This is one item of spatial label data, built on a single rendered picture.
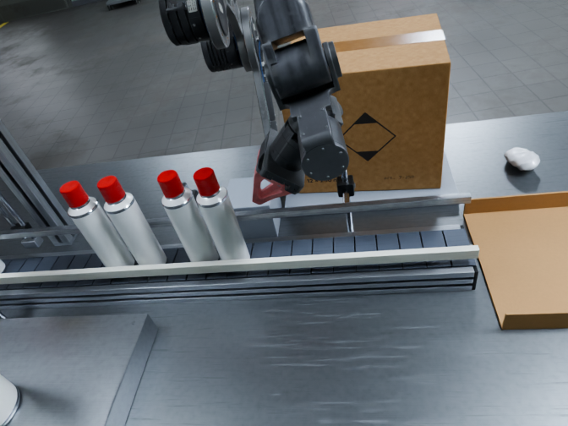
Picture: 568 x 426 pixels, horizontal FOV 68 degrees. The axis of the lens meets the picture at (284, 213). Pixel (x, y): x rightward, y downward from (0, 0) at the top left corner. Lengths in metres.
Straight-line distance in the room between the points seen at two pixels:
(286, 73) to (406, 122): 0.36
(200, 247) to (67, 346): 0.27
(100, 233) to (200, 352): 0.27
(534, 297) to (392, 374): 0.26
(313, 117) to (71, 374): 0.55
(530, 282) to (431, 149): 0.29
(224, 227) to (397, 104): 0.38
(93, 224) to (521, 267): 0.73
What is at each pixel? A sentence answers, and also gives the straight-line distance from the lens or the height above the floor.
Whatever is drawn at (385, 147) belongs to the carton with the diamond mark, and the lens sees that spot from 0.85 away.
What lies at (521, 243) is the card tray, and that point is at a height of 0.83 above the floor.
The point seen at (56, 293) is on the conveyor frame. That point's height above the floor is 0.87.
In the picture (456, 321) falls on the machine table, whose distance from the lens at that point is 0.74.
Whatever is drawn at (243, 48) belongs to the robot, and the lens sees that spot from 1.68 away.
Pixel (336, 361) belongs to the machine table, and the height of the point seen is 0.83.
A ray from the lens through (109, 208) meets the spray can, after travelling 0.75.
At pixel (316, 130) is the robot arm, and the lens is 0.49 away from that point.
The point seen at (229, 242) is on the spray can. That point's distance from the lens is 0.72.
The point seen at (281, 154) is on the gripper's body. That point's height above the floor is 1.12.
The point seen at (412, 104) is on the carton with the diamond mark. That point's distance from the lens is 0.81.
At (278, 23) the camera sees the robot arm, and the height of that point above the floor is 1.29.
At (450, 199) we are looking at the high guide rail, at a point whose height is 0.96.
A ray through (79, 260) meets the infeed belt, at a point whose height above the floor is 0.88.
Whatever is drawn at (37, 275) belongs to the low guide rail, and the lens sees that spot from 0.93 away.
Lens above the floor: 1.44
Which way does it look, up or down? 41 degrees down
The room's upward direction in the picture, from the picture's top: 14 degrees counter-clockwise
